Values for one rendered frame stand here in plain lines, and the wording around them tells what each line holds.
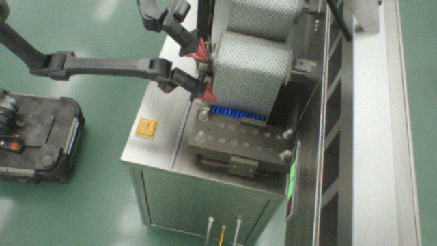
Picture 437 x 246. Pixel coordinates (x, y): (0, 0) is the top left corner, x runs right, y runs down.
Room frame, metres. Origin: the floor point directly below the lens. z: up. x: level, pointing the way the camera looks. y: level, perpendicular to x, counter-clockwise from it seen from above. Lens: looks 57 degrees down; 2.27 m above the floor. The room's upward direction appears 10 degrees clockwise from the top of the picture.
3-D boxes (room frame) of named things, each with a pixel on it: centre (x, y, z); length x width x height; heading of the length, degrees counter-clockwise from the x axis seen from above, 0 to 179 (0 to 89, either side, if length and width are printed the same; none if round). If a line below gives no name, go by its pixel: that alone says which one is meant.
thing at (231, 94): (0.87, -0.08, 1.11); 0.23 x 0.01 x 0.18; 87
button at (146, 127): (0.79, 0.28, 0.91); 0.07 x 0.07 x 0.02; 87
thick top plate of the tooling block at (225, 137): (0.75, -0.11, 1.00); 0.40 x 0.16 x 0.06; 87
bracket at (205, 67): (0.98, 0.08, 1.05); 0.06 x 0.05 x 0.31; 87
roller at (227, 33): (1.05, -0.09, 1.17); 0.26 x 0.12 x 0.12; 87
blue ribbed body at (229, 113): (0.85, -0.08, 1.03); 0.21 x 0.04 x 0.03; 87
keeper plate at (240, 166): (0.66, -0.12, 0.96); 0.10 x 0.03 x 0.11; 87
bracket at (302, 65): (0.92, -0.26, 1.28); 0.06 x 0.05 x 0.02; 87
